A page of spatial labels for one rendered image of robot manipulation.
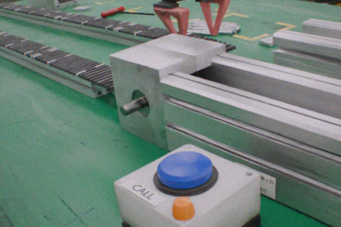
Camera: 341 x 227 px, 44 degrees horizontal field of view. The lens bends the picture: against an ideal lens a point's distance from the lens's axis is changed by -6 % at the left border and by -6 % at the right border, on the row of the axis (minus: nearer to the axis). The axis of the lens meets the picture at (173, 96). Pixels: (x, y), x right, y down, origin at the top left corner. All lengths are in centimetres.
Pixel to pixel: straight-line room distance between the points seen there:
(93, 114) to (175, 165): 29
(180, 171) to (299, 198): 11
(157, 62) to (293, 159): 18
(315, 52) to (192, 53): 16
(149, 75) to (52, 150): 15
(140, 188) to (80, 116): 29
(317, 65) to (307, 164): 22
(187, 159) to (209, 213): 5
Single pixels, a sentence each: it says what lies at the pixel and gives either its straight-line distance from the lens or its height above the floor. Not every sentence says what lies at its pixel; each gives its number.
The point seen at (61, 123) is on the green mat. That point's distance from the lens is 59.
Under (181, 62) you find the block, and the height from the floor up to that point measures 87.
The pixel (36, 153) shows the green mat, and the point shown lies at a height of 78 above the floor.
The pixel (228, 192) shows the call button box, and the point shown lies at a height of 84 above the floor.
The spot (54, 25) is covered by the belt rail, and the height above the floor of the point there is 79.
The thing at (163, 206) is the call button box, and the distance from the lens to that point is 30.
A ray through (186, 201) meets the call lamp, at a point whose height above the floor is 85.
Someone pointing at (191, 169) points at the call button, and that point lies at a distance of 31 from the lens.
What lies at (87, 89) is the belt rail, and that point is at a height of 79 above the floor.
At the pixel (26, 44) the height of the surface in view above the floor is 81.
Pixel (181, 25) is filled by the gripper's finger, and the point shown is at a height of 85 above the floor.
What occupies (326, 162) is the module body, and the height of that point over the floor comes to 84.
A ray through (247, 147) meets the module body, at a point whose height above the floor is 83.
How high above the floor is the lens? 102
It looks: 23 degrees down
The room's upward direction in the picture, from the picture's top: 6 degrees counter-clockwise
